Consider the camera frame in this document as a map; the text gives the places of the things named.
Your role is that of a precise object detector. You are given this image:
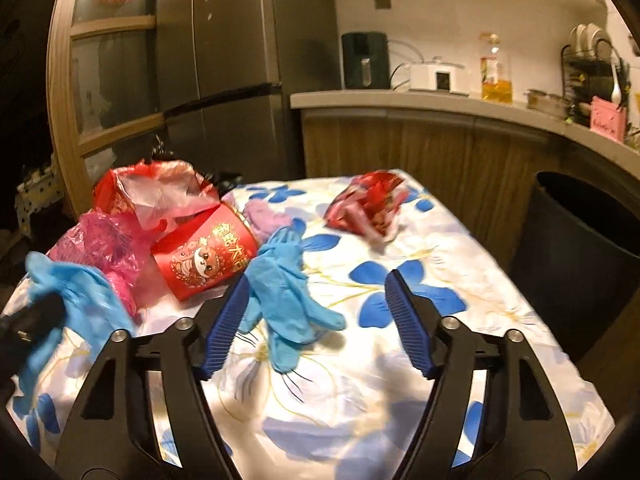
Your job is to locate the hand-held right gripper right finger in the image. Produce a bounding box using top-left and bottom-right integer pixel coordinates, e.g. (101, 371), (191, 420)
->
(384, 269), (581, 480)

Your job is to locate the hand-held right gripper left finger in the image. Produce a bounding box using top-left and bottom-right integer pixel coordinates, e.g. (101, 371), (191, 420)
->
(54, 274), (253, 480)

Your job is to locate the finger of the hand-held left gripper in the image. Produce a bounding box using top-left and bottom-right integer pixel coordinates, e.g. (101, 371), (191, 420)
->
(0, 292), (66, 361)

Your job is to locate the blue rubber glove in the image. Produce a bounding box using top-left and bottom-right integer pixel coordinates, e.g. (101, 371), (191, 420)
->
(20, 251), (137, 383)
(239, 226), (347, 375)

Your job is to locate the red printed plastic bag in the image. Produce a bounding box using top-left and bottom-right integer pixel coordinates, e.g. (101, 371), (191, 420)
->
(324, 170), (407, 251)

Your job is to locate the black trash bin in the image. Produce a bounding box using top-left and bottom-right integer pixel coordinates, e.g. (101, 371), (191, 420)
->
(507, 171), (640, 361)

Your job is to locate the red printed paper cup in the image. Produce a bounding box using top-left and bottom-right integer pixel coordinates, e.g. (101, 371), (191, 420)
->
(150, 201), (260, 302)

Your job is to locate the pink plastic bag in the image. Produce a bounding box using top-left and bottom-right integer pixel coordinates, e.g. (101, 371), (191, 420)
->
(47, 210), (168, 311)

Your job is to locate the polka dot cloth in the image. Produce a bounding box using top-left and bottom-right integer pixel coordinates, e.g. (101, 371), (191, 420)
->
(15, 165), (63, 231)

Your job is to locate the red and clear plastic bag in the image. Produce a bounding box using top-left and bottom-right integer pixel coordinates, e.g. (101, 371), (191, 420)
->
(92, 159), (223, 231)

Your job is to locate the wooden base cabinet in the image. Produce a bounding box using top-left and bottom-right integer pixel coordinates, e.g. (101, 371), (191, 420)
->
(300, 107), (640, 271)

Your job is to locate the wooden glass door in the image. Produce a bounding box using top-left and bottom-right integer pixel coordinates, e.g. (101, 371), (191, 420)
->
(46, 0), (168, 216)

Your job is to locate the white kitchen countertop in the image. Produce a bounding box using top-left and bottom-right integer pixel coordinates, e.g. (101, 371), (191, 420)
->
(290, 89), (640, 181)

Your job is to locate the white electric cooker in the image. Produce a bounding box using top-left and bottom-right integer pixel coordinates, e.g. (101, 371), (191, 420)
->
(407, 57), (471, 97)

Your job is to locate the cooking oil bottle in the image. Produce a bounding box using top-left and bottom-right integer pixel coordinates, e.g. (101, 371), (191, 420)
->
(479, 33), (515, 106)

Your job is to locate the steel pot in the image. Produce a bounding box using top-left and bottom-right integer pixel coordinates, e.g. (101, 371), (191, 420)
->
(525, 89), (568, 120)

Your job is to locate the black air fryer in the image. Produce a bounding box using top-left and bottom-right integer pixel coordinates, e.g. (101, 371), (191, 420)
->
(341, 31), (390, 90)

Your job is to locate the pink utensil box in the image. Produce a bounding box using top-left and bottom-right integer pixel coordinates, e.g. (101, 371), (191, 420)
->
(589, 96), (628, 143)

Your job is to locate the grey refrigerator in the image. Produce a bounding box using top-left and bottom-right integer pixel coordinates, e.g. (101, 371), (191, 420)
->
(150, 0), (341, 196)

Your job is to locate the black dish rack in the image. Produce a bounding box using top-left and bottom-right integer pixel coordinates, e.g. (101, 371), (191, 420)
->
(560, 22), (631, 126)

